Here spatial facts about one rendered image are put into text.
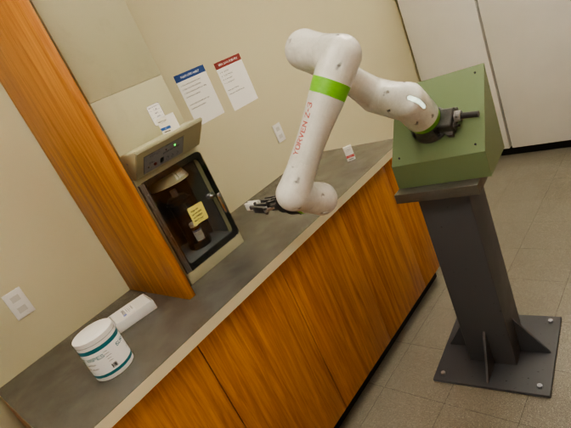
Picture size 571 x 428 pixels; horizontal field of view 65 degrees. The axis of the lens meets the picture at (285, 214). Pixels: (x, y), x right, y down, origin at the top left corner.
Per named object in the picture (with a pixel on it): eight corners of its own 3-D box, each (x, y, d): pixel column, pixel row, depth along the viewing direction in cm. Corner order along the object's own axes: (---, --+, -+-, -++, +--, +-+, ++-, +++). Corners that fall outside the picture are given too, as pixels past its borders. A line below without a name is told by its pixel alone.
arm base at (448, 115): (483, 101, 162) (477, 93, 157) (477, 140, 159) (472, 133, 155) (415, 109, 179) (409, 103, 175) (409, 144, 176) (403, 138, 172)
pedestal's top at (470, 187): (497, 157, 182) (494, 148, 180) (479, 194, 160) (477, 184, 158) (421, 169, 202) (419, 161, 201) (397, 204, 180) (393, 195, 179)
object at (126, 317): (112, 325, 176) (107, 317, 175) (147, 301, 183) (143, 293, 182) (121, 334, 166) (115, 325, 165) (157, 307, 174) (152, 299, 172)
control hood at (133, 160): (132, 181, 164) (119, 156, 160) (196, 144, 184) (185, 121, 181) (148, 178, 156) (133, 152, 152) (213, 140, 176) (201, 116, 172)
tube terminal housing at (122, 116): (160, 281, 197) (63, 118, 171) (211, 240, 217) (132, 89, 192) (191, 285, 179) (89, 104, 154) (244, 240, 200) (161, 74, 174)
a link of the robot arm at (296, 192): (352, 105, 133) (326, 98, 141) (327, 95, 125) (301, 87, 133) (312, 218, 141) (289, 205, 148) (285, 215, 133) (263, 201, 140)
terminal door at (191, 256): (188, 273, 178) (138, 185, 165) (239, 233, 197) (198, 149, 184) (189, 273, 178) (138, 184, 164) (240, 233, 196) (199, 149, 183)
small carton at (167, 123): (163, 134, 169) (155, 120, 167) (170, 130, 173) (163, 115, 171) (172, 131, 166) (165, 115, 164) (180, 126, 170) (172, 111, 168)
